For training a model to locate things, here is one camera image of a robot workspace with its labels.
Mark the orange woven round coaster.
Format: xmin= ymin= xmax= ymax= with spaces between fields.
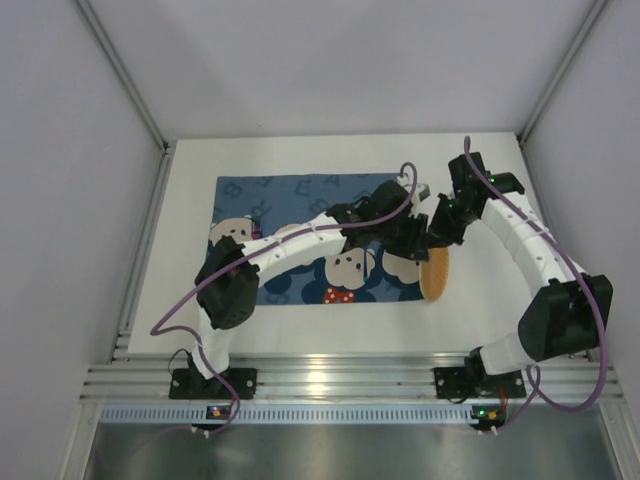
xmin=419 ymin=247 xmax=449 ymax=302

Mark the blue cartoon placemat cloth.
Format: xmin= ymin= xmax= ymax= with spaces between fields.
xmin=207 ymin=173 xmax=423 ymax=305

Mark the iridescent blue metal spoon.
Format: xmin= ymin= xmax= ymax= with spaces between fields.
xmin=362 ymin=250 xmax=375 ymax=282

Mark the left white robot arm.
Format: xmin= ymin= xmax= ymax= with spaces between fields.
xmin=189 ymin=180 xmax=429 ymax=381

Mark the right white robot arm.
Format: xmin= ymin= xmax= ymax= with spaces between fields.
xmin=428 ymin=152 xmax=613 ymax=383

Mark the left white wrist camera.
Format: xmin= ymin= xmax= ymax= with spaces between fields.
xmin=396 ymin=172 xmax=430 ymax=205

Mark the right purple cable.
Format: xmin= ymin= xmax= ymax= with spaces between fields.
xmin=463 ymin=135 xmax=612 ymax=431

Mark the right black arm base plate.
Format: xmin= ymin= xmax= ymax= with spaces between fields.
xmin=433 ymin=367 xmax=526 ymax=404

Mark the right aluminium corner post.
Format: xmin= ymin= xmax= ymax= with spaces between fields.
xmin=516 ymin=0 xmax=611 ymax=148

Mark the aluminium corner post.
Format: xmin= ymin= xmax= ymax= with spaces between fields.
xmin=516 ymin=0 xmax=611 ymax=148
xmin=74 ymin=0 xmax=169 ymax=151

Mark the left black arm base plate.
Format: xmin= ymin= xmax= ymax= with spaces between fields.
xmin=168 ymin=368 xmax=258 ymax=400

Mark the aluminium mounting rail frame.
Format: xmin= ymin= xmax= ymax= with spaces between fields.
xmin=80 ymin=297 xmax=598 ymax=403

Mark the perforated metal cable strip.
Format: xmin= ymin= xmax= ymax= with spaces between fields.
xmin=100 ymin=404 xmax=504 ymax=425

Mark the left aluminium corner post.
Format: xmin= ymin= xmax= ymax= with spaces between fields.
xmin=74 ymin=0 xmax=169 ymax=151

